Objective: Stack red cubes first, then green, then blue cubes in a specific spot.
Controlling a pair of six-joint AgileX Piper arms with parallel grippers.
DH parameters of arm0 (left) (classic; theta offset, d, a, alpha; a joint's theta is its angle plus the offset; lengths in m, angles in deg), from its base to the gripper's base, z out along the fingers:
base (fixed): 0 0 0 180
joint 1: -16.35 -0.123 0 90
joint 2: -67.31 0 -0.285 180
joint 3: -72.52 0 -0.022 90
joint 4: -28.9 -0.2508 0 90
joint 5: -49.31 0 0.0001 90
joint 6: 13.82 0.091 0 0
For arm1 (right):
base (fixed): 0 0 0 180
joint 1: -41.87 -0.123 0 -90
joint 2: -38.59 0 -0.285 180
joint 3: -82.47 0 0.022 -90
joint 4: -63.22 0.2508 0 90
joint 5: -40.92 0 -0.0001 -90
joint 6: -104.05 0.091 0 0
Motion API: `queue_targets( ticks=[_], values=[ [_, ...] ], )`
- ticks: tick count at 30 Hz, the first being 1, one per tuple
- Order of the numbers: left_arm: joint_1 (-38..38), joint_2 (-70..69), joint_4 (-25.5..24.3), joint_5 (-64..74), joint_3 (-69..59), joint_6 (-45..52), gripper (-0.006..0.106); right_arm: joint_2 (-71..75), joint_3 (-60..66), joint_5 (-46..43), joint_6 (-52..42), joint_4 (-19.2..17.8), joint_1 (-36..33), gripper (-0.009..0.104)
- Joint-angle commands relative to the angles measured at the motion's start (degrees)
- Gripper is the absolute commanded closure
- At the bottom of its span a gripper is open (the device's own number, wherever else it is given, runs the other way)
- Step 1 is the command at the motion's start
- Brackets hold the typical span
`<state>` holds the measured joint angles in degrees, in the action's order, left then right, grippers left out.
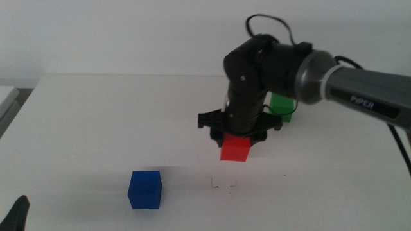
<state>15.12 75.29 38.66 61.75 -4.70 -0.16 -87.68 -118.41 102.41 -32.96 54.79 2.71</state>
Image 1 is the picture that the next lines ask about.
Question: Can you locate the red cube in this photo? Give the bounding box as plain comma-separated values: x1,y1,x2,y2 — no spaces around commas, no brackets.
220,133,251,162

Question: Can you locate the green cube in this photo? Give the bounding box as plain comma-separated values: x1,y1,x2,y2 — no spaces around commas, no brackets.
268,92,295,123

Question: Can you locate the blue cube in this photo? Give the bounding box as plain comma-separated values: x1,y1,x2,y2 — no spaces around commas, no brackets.
127,170,162,210

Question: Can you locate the thin black cable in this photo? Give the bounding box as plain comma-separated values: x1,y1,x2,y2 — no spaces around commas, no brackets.
245,13,295,46

